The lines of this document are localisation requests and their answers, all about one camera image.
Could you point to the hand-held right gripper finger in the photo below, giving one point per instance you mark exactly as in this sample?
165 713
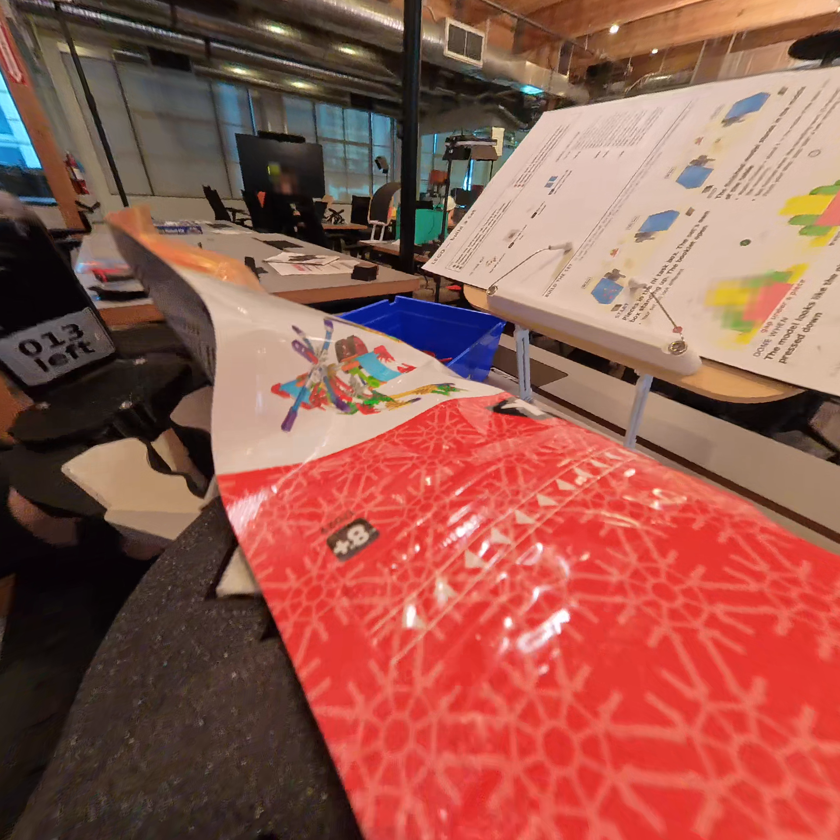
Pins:
236 581

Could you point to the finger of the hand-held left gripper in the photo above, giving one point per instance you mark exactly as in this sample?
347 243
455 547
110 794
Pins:
131 479
197 407

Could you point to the blue parts bin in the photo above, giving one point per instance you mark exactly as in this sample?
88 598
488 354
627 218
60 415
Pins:
426 328

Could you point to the red plastic bag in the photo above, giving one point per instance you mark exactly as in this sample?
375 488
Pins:
525 623

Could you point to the person's left hand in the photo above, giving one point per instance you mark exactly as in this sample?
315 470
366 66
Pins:
36 518

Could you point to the printed paper stack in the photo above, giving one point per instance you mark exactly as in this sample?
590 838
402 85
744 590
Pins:
302 264

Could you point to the blue and white carton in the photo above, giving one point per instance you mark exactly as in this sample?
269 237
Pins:
180 228

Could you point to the small black box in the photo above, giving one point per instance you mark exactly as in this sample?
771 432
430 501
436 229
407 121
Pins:
365 271

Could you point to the black flat screen monitor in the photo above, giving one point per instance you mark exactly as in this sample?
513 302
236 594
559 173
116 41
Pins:
282 164

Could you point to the green storage tub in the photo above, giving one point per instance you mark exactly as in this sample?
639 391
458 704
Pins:
433 220

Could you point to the black pole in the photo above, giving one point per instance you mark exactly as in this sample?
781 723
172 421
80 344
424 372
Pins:
411 131

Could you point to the printed instruction sheet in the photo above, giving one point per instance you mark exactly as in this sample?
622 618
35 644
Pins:
656 197

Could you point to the wooden post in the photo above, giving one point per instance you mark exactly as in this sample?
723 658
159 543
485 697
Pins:
39 144

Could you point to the metal ventilation duct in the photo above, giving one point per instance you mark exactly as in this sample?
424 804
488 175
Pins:
295 26

